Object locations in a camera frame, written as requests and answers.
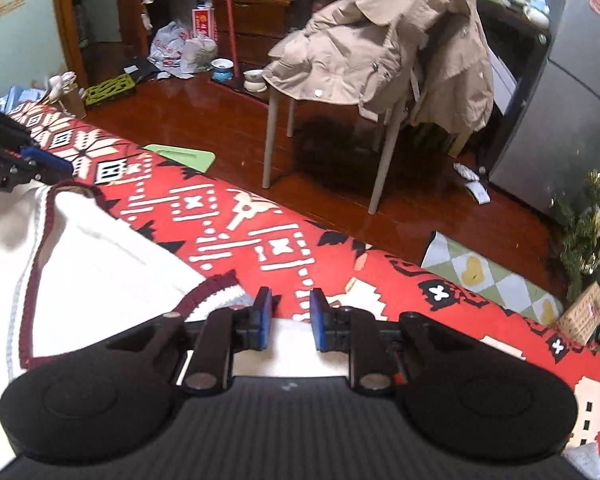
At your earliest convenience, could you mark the wooden door frame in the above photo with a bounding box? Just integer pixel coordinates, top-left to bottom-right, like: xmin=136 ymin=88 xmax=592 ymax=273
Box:
xmin=50 ymin=0 xmax=151 ymax=91

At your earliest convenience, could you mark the red patterned blanket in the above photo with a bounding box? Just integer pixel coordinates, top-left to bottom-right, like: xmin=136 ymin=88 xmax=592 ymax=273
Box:
xmin=7 ymin=101 xmax=600 ymax=461

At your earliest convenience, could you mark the red broom handle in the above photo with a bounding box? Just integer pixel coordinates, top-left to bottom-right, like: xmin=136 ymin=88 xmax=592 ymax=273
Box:
xmin=222 ymin=0 xmax=241 ymax=73

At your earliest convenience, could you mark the white cardboard box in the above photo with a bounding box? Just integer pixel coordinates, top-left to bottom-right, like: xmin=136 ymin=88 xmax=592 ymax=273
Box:
xmin=490 ymin=47 xmax=518 ymax=118

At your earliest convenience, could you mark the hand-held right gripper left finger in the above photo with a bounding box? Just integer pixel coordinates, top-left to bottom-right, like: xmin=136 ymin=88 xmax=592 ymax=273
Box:
xmin=106 ymin=286 xmax=273 ymax=394

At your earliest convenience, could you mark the grey refrigerator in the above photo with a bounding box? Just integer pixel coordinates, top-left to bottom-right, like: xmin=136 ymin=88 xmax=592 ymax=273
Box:
xmin=487 ymin=0 xmax=600 ymax=226

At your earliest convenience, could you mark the red and white box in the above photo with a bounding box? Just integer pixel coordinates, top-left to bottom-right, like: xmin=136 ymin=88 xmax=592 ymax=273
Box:
xmin=191 ymin=6 xmax=217 ymax=41

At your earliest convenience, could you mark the white and blue small appliance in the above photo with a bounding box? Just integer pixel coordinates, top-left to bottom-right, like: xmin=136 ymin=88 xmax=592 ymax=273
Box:
xmin=522 ymin=0 xmax=551 ymax=28

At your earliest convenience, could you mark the wooden drawer cabinet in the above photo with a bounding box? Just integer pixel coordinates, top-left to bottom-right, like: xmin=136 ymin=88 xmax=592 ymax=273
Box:
xmin=211 ymin=0 xmax=293 ymax=68

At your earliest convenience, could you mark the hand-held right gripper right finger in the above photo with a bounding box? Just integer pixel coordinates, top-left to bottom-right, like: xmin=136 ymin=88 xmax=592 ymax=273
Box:
xmin=310 ymin=288 xmax=527 ymax=395

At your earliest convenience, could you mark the white crumpled paper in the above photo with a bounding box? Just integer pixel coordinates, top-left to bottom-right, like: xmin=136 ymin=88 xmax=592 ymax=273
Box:
xmin=454 ymin=162 xmax=491 ymax=206

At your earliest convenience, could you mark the green foot mat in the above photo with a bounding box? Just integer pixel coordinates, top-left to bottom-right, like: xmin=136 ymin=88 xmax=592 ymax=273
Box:
xmin=144 ymin=144 xmax=216 ymax=173

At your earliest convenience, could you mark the checkered floor mat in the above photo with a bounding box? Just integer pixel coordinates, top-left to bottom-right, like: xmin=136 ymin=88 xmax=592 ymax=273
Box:
xmin=420 ymin=230 xmax=566 ymax=328

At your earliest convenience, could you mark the beige jacket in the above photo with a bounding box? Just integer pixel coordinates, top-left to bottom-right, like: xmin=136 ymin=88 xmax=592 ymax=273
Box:
xmin=262 ymin=0 xmax=496 ymax=133

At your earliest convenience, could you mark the kraft paper gift box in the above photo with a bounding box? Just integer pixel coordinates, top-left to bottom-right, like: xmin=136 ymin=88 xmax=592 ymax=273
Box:
xmin=557 ymin=280 xmax=600 ymax=346

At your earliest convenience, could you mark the small Christmas tree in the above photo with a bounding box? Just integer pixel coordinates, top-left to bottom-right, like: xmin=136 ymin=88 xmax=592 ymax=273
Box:
xmin=550 ymin=165 xmax=600 ymax=306

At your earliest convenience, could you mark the green plastic basket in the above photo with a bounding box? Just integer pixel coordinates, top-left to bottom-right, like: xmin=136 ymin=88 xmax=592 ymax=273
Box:
xmin=84 ymin=73 xmax=137 ymax=108

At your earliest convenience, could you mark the light blue cloth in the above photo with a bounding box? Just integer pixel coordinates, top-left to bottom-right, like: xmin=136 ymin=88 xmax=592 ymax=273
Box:
xmin=0 ymin=85 xmax=46 ymax=111

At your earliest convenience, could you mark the white plastic bag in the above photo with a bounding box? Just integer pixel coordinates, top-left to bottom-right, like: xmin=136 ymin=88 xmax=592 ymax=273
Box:
xmin=149 ymin=20 xmax=218 ymax=75

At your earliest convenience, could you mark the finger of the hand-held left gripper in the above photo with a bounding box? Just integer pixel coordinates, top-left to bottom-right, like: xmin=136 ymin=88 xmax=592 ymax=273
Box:
xmin=7 ymin=146 xmax=75 ymax=189

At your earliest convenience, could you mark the white knit vest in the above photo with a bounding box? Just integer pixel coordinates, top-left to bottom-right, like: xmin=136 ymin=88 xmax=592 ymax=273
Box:
xmin=0 ymin=182 xmax=351 ymax=466

